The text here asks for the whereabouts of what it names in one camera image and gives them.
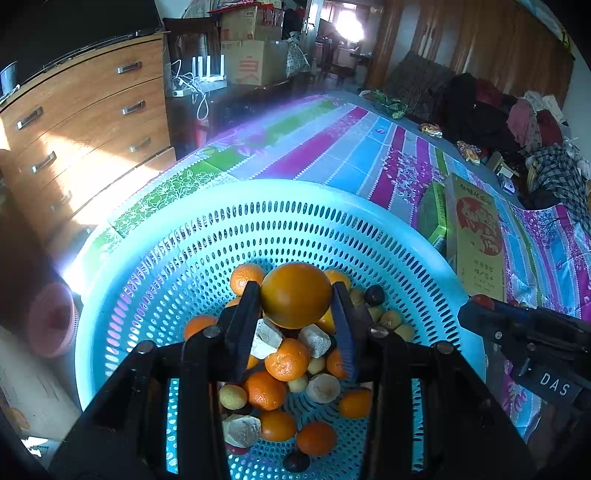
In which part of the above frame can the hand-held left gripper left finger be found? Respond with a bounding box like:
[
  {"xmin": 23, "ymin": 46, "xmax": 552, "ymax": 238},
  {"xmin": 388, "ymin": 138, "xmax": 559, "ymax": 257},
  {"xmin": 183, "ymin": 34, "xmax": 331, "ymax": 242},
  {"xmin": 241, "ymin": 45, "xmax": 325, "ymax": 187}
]
[{"xmin": 48, "ymin": 281, "xmax": 264, "ymax": 480}]

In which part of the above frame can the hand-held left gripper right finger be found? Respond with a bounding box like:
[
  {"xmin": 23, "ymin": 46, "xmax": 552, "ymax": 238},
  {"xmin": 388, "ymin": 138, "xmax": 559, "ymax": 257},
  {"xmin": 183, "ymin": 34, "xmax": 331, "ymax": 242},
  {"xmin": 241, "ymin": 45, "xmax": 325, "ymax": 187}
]
[{"xmin": 331, "ymin": 281, "xmax": 536, "ymax": 480}]

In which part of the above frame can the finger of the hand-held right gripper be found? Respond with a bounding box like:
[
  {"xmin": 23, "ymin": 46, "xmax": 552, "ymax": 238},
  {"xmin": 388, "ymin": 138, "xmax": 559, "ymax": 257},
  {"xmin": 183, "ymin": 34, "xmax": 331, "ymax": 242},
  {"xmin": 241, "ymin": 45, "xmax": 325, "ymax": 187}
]
[{"xmin": 458, "ymin": 298, "xmax": 532, "ymax": 342}]

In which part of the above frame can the pile of tangerines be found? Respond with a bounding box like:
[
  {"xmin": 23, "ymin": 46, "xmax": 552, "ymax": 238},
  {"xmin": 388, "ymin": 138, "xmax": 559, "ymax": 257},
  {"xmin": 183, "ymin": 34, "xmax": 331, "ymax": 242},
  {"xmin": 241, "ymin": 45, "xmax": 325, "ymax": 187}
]
[{"xmin": 184, "ymin": 263, "xmax": 374, "ymax": 457}]

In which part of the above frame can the large orange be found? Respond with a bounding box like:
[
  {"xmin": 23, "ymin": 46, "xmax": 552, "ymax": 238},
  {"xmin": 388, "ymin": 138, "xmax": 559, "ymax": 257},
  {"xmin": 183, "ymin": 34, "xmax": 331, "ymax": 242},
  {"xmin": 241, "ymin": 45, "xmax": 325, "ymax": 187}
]
[{"xmin": 260, "ymin": 262, "xmax": 333, "ymax": 328}]

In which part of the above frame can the light blue perforated plastic basket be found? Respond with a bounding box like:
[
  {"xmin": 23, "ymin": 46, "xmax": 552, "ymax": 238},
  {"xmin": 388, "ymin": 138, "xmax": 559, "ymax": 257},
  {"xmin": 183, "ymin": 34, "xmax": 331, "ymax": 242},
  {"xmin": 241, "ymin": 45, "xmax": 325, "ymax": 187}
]
[{"xmin": 74, "ymin": 179, "xmax": 488, "ymax": 480}]

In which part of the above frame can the pale beige food chunk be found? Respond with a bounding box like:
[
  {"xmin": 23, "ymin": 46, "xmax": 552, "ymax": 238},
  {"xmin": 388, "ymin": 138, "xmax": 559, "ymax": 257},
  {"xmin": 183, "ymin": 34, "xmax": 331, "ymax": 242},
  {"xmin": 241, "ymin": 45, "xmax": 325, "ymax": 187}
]
[
  {"xmin": 252, "ymin": 316, "xmax": 283, "ymax": 360},
  {"xmin": 222, "ymin": 414, "xmax": 262, "ymax": 448},
  {"xmin": 306, "ymin": 373, "xmax": 341, "ymax": 403},
  {"xmin": 298, "ymin": 324, "xmax": 332, "ymax": 358}
]

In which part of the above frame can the long yellow box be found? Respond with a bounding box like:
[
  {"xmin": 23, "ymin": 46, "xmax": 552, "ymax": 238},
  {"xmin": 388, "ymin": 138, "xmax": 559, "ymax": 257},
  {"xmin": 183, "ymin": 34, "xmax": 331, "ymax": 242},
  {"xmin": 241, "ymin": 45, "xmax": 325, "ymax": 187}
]
[{"xmin": 444, "ymin": 173, "xmax": 507, "ymax": 303}]

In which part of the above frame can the plaid shirt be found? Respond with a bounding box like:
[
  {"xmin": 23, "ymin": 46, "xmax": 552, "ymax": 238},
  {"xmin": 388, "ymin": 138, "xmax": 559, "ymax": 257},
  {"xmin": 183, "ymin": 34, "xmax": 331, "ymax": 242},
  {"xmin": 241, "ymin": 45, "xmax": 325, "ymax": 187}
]
[{"xmin": 525, "ymin": 143, "xmax": 591, "ymax": 223}]

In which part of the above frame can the pink plastic basket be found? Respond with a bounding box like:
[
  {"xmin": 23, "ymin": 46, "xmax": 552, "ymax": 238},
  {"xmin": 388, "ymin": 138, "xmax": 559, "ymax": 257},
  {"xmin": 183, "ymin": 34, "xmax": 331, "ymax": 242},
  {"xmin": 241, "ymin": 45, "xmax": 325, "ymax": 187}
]
[{"xmin": 25, "ymin": 282, "xmax": 77, "ymax": 359}]

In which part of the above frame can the pile of clothes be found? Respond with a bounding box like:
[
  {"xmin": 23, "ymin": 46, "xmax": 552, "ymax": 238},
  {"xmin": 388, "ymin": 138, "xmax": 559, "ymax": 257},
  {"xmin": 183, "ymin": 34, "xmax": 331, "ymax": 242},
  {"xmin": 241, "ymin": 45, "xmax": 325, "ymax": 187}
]
[{"xmin": 442, "ymin": 73, "xmax": 591, "ymax": 210}]

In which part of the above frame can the dark wooden cabinet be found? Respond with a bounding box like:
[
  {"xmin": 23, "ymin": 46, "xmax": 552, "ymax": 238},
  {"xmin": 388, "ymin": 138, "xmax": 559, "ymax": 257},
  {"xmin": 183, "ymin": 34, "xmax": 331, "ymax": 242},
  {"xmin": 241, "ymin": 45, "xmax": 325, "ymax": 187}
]
[{"xmin": 163, "ymin": 17, "xmax": 298, "ymax": 155}]

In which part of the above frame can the green snack packet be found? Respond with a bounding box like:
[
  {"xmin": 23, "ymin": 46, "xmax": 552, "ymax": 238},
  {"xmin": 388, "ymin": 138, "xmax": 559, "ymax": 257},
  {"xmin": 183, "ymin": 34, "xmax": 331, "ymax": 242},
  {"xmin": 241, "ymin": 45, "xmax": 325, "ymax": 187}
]
[{"xmin": 370, "ymin": 90, "xmax": 410, "ymax": 119}]

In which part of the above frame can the dark patterned chair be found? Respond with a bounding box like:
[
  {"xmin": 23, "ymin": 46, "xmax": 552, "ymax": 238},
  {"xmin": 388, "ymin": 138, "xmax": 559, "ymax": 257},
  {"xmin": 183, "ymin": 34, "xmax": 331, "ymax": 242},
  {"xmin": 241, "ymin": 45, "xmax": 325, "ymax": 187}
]
[{"xmin": 385, "ymin": 52, "xmax": 456, "ymax": 123}]

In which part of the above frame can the white router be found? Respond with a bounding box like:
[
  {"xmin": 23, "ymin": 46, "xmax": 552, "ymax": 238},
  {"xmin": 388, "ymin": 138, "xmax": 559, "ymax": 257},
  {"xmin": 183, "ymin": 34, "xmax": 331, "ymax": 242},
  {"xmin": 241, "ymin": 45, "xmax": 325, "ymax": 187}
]
[{"xmin": 191, "ymin": 54, "xmax": 227, "ymax": 86}]

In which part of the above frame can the red print cardboard box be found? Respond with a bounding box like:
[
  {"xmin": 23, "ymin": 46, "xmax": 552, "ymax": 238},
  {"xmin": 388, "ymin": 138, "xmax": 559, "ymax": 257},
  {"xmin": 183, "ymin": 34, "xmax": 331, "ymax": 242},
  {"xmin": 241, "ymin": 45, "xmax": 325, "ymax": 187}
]
[{"xmin": 221, "ymin": 40, "xmax": 290, "ymax": 86}]

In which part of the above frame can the wooden chest of drawers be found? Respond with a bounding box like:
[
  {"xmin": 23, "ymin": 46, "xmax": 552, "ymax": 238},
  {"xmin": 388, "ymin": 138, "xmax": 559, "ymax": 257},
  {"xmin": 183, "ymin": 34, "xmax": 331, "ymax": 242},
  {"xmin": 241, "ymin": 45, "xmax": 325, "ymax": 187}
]
[{"xmin": 0, "ymin": 31, "xmax": 178, "ymax": 259}]

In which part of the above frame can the checked plastic bag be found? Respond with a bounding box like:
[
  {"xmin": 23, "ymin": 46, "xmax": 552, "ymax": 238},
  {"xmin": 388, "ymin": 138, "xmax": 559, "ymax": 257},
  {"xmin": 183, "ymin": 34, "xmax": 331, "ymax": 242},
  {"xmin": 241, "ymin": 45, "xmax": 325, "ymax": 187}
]
[{"xmin": 286, "ymin": 39, "xmax": 311, "ymax": 78}]

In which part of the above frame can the black television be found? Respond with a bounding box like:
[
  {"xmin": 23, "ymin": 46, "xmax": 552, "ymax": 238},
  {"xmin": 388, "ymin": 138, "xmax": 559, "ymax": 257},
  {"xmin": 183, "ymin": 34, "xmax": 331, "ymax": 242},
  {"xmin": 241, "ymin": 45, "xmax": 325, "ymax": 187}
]
[{"xmin": 0, "ymin": 0, "xmax": 163, "ymax": 88}]

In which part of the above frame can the white cable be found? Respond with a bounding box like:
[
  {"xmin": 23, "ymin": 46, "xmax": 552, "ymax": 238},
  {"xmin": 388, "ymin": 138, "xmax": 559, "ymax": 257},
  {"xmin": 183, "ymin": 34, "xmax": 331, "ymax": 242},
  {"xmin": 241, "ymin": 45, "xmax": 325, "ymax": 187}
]
[{"xmin": 172, "ymin": 60, "xmax": 212, "ymax": 121}]

